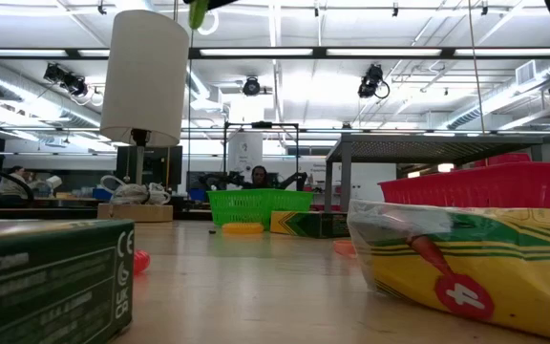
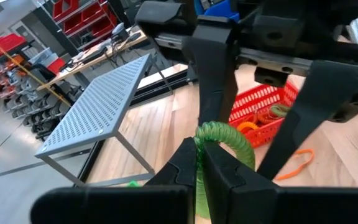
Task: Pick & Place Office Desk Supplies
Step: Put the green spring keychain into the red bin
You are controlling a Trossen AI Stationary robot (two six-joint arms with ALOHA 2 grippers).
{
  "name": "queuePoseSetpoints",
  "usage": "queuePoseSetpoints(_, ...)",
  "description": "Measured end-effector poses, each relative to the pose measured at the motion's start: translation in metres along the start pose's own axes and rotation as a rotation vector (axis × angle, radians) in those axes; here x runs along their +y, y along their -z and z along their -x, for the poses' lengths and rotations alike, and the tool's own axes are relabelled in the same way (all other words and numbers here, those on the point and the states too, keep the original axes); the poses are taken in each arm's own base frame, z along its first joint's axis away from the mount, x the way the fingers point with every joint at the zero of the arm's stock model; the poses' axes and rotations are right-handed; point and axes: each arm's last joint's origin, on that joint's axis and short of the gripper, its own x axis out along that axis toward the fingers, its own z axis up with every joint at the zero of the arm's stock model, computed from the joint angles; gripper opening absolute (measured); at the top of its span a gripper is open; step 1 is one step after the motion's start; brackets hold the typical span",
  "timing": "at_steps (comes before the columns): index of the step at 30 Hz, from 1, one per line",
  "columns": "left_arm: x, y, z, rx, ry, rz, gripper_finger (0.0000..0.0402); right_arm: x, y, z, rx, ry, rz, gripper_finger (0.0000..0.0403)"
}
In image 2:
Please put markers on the red storage bin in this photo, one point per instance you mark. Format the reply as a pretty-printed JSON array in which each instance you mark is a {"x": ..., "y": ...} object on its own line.
[{"x": 5, "y": 45}]

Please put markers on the grey perforated metal shelf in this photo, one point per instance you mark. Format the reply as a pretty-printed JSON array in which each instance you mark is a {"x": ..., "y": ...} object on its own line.
[{"x": 98, "y": 105}]

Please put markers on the green plastic basket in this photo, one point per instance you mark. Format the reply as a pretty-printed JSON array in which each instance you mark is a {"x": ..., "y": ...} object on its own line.
[{"x": 134, "y": 183}]

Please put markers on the green coil wristband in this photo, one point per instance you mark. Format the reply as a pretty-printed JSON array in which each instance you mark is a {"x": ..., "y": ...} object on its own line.
[{"x": 228, "y": 133}]

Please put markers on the blue storage bin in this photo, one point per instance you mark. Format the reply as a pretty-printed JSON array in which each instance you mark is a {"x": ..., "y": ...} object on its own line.
[{"x": 219, "y": 7}]

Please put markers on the red bin shelving rack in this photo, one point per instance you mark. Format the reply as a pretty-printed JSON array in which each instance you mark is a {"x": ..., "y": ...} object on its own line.
[{"x": 82, "y": 15}]

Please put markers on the wooden background desk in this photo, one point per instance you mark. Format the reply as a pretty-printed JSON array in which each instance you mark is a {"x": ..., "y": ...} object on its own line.
[{"x": 104, "y": 53}]

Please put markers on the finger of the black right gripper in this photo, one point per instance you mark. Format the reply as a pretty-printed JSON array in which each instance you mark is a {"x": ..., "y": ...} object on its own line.
[
  {"x": 213, "y": 77},
  {"x": 322, "y": 102}
]

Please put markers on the red coil wristband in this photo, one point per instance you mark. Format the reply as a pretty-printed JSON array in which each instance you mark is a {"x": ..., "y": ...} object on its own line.
[{"x": 264, "y": 118}]

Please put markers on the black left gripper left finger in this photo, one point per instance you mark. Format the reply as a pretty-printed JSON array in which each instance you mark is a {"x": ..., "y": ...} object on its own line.
[{"x": 120, "y": 205}]

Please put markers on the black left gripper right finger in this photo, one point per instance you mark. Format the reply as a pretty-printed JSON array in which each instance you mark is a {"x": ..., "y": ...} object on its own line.
[{"x": 259, "y": 205}]

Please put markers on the orange rubber band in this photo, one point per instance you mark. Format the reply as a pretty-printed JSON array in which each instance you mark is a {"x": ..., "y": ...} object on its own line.
[{"x": 306, "y": 151}]

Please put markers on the red plastic basket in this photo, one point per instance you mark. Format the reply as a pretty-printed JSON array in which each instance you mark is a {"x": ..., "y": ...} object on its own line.
[{"x": 259, "y": 99}]

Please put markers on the grey parts bin rack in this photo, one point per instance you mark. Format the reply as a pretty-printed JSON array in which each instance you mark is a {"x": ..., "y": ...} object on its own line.
[{"x": 26, "y": 102}]

